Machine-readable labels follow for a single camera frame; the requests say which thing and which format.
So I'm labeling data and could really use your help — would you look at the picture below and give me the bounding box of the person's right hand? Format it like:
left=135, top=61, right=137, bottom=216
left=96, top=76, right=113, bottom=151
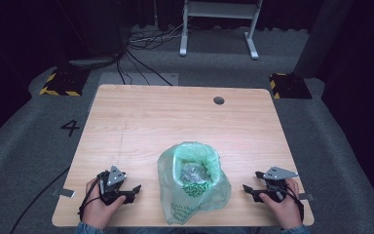
left=258, top=177, right=303, bottom=230

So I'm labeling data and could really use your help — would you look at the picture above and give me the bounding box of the green plastic bag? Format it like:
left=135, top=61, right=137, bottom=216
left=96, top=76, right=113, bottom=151
left=156, top=140, right=233, bottom=226

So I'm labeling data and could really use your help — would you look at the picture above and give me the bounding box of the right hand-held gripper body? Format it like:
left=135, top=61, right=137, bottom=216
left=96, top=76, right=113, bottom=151
left=252, top=166, right=299, bottom=204

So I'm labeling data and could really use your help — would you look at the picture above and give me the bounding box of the black floor cable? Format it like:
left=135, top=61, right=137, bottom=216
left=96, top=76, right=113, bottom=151
left=9, top=165, right=72, bottom=234

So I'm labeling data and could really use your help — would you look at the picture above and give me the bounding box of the crumpled grey wrapper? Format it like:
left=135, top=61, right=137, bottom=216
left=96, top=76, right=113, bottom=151
left=178, top=161, right=212, bottom=185

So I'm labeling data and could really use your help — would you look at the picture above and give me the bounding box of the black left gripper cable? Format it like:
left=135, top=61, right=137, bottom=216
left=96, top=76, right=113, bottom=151
left=77, top=177, right=102, bottom=222

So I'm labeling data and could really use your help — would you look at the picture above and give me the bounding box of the black yellow-striped base plate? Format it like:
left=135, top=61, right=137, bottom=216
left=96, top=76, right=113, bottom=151
left=269, top=72, right=314, bottom=100
left=38, top=67, right=92, bottom=98

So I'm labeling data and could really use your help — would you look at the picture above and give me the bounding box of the bundle of floor cables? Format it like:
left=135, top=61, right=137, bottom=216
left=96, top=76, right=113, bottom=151
left=67, top=19, right=196, bottom=87

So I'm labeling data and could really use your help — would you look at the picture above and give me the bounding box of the person's left hand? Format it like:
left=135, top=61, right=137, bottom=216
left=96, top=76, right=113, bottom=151
left=83, top=176, right=128, bottom=230

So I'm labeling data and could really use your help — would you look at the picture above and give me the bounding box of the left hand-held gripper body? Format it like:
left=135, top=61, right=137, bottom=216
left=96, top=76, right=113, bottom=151
left=97, top=165, right=135, bottom=206

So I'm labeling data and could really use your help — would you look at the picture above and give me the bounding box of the white metal table frame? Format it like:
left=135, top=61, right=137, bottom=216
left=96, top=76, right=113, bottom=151
left=178, top=0, right=264, bottom=60

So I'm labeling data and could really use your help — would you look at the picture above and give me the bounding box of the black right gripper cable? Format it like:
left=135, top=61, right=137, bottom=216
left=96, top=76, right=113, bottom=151
left=283, top=185, right=306, bottom=223

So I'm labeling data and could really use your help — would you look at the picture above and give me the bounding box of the grey pillar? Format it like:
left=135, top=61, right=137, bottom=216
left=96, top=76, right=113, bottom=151
left=292, top=0, right=355, bottom=79

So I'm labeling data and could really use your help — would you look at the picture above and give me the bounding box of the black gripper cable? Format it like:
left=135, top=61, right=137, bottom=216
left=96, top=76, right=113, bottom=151
left=283, top=185, right=306, bottom=223
left=77, top=177, right=102, bottom=222

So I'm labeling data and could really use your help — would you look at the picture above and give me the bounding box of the grey tape piece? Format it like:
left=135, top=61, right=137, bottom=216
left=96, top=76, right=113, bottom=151
left=52, top=187, right=77, bottom=199
left=298, top=192, right=316, bottom=202

